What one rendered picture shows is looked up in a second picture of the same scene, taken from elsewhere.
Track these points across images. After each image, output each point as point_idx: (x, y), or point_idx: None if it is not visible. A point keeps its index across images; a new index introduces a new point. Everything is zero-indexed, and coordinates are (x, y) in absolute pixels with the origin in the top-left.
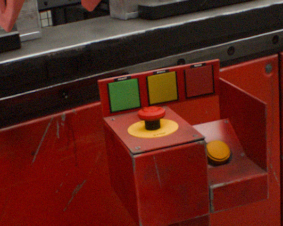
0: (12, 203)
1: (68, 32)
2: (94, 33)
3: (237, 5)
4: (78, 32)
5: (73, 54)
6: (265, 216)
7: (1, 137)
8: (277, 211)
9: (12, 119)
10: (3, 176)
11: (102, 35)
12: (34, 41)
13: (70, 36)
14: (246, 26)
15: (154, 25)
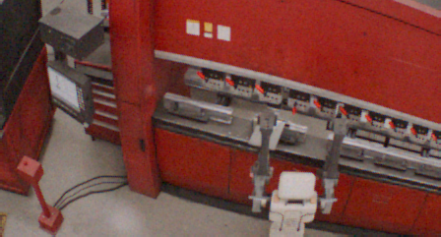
0: (277, 172)
1: (309, 145)
2: (311, 150)
3: (349, 161)
4: (310, 147)
5: (299, 155)
6: (339, 206)
7: (279, 161)
8: (343, 207)
9: (283, 159)
10: (277, 167)
11: (310, 153)
12: (300, 143)
13: (306, 148)
14: (346, 168)
15: (323, 157)
